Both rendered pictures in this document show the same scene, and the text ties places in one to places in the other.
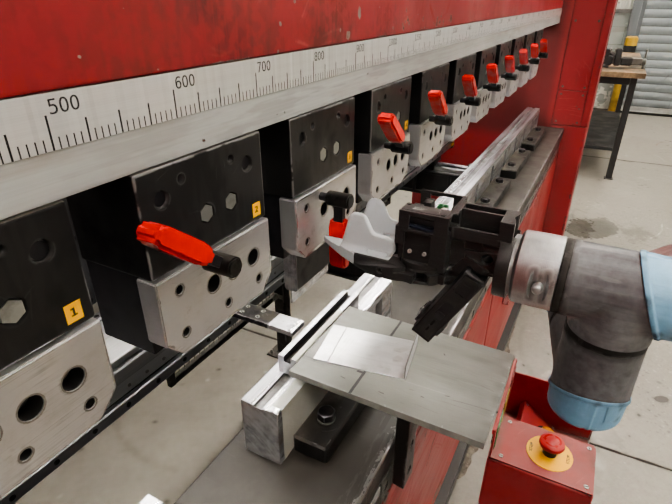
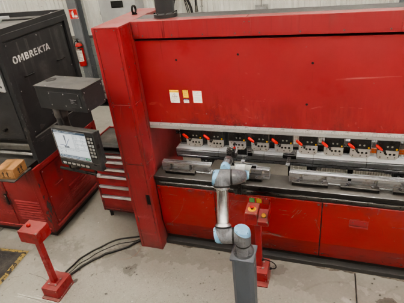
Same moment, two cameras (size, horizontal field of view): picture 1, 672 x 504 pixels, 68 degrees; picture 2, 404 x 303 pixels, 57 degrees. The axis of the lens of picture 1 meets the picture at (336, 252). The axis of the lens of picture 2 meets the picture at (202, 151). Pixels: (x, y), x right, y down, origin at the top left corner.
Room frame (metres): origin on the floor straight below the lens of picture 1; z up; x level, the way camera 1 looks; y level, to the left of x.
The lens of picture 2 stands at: (-0.11, -2.82, 2.82)
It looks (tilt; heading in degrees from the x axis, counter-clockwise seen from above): 29 degrees down; 83
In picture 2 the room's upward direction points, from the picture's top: 6 degrees counter-clockwise
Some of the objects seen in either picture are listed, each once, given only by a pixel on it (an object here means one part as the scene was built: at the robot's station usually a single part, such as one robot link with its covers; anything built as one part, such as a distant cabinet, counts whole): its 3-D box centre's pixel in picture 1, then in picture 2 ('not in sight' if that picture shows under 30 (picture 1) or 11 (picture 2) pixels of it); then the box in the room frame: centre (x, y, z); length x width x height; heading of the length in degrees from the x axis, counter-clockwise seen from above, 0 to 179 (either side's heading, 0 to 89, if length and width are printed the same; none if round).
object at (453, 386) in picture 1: (404, 365); (238, 172); (0.54, -0.09, 1.00); 0.26 x 0.18 x 0.01; 62
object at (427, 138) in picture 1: (412, 112); (284, 141); (0.94, -0.14, 1.26); 0.15 x 0.09 x 0.17; 152
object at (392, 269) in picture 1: (393, 262); not in sight; (0.48, -0.06, 1.19); 0.09 x 0.05 x 0.02; 67
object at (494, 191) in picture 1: (492, 196); (359, 188); (1.47, -0.49, 0.89); 0.30 x 0.05 x 0.03; 152
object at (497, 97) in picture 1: (488, 73); (360, 146); (1.47, -0.43, 1.26); 0.15 x 0.09 x 0.17; 152
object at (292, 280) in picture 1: (309, 257); (241, 151); (0.61, 0.04, 1.13); 0.10 x 0.02 x 0.10; 152
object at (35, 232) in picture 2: not in sight; (45, 259); (-1.30, -0.04, 0.41); 0.25 x 0.20 x 0.83; 62
